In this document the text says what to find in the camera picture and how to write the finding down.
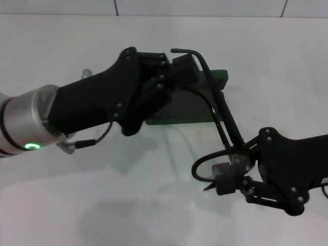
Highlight black thin-framed glasses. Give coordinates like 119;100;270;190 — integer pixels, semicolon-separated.
170;48;256;192

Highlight green glasses case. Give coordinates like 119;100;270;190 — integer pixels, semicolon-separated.
145;69;229;126

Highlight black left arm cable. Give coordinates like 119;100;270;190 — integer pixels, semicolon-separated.
74;120;114;150

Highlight silver cable connector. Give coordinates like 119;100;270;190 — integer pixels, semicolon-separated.
56;139;78;156

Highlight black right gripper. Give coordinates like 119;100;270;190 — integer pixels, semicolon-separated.
203;126;328;216

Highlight thin brown right wrist cable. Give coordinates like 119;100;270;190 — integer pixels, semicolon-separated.
319;177;328;200

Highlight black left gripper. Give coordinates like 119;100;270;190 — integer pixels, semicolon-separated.
42;47;172;137

